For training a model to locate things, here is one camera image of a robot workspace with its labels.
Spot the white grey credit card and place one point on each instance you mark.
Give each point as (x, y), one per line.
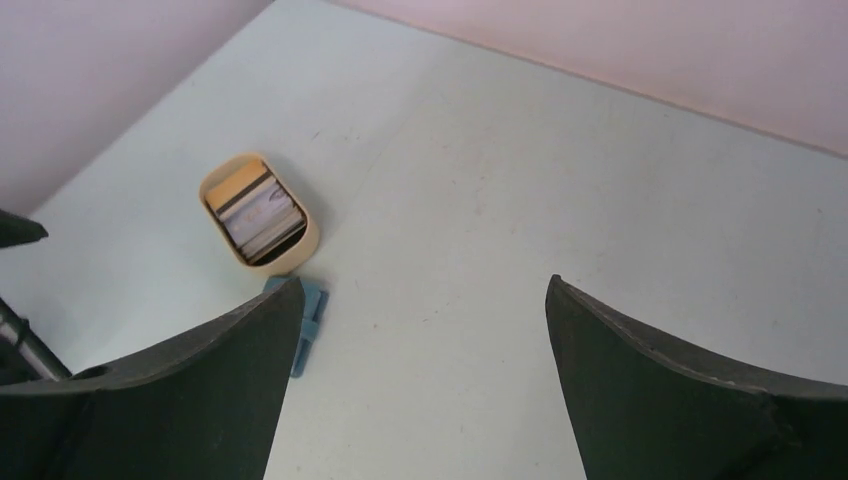
(259, 218)

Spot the gold credit card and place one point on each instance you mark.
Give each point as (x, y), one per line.
(231, 186)

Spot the blue card holder wallet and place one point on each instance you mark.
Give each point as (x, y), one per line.
(316, 298)

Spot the beige oval card tray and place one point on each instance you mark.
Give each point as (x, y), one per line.
(286, 255)

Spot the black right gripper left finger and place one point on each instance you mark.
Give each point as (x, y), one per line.
(203, 404)

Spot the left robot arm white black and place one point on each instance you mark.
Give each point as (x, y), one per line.
(24, 356)

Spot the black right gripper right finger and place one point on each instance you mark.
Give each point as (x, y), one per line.
(644, 404)

